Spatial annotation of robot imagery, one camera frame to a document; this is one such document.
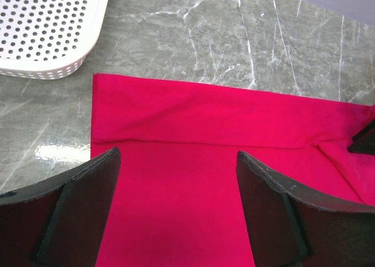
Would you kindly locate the white plastic basket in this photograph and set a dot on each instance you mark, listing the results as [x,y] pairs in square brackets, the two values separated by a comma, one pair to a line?
[48,39]

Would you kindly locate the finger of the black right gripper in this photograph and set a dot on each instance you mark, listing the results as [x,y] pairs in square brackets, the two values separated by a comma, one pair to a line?
[363,142]

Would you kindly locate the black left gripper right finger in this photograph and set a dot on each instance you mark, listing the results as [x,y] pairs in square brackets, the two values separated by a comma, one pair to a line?
[291,224]

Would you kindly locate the bright red t-shirt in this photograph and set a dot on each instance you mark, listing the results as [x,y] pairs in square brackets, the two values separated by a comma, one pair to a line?
[176,201]

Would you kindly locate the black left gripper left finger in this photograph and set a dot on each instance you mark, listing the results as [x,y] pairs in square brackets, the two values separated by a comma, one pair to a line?
[60,221]

